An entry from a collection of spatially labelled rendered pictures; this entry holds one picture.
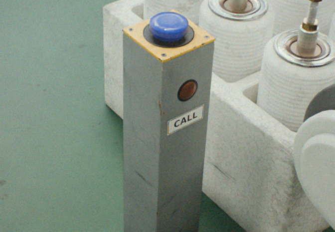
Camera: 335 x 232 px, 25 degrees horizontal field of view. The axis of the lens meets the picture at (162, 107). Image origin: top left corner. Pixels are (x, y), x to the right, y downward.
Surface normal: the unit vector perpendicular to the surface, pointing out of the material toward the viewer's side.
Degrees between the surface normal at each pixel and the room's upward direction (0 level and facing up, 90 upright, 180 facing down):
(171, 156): 90
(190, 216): 90
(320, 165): 90
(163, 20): 0
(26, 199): 0
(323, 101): 61
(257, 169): 90
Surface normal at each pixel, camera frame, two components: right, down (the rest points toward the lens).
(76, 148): 0.03, -0.77
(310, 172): -0.79, 0.37
